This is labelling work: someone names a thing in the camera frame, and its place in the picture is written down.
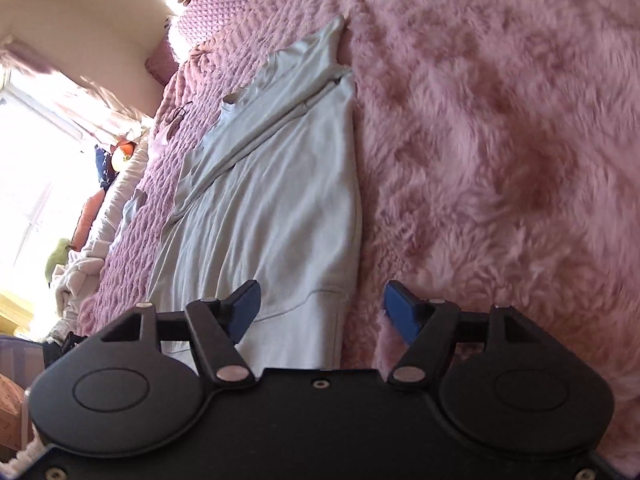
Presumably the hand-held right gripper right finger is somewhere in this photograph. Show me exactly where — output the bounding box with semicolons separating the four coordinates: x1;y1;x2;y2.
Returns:
381;280;548;391

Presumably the purple quilted pillow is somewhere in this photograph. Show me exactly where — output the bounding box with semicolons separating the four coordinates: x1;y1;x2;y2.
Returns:
167;0;301;61

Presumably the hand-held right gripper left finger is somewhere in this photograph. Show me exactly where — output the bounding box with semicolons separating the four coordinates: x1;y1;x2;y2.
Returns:
100;280;262;390

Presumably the pink curtain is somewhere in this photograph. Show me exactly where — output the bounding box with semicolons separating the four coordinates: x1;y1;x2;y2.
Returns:
0;35;151;146

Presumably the purple storage bin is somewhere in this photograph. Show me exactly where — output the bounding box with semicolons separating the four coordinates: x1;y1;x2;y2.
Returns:
0;335;47;386

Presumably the green plush toy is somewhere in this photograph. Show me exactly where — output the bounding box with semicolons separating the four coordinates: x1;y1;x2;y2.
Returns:
46;238;73;282

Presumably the pale printed t-shirt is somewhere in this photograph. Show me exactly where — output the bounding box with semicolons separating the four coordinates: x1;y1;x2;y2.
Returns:
145;14;363;371

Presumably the white rumpled duvet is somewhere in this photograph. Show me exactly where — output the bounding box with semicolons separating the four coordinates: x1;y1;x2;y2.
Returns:
47;140;151;333

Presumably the blue patterned cloth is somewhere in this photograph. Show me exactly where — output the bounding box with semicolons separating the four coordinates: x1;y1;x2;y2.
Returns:
95;144;118;191

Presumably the orange plush toy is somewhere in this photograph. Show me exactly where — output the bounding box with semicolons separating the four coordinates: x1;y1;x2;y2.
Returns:
111;141;137;173

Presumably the cardboard box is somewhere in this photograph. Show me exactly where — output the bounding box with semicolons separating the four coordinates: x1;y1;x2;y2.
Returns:
0;372;31;453

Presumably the pink fluffy blanket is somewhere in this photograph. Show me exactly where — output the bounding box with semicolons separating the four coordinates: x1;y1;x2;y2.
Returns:
270;0;640;473

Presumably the salmon pink cushion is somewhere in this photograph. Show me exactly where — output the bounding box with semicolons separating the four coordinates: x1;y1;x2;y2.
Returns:
72;191;106;251

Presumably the small pink pillow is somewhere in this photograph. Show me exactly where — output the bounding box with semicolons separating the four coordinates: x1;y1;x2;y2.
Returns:
145;40;181;83

